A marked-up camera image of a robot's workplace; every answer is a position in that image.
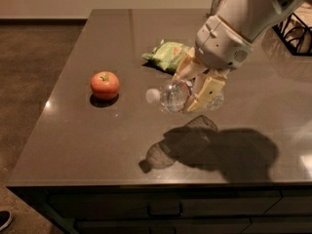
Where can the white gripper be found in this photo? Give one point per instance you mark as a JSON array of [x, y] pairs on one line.
[[220, 46]]

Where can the clear plastic water bottle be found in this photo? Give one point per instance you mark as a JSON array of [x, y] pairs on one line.
[[171, 97]]

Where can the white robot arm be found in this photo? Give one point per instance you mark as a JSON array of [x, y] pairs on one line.
[[250, 18]]

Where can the green chip bag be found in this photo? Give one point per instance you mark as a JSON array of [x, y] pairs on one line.
[[167, 56]]

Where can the red apple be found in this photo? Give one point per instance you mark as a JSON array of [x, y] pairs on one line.
[[105, 85]]

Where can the dark lower drawer front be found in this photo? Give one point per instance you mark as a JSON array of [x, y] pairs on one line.
[[165, 226]]

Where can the dark right drawer front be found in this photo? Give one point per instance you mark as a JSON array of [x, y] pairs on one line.
[[293, 202]]

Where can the dark cabinet drawer front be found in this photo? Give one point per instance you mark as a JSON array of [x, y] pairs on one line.
[[134, 205]]

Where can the dark shoe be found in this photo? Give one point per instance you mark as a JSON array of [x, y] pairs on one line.
[[6, 218]]

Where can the black wire basket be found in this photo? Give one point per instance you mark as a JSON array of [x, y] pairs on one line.
[[296, 35]]

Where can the black drawer handle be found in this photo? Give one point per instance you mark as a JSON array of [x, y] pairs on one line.
[[164, 209]]

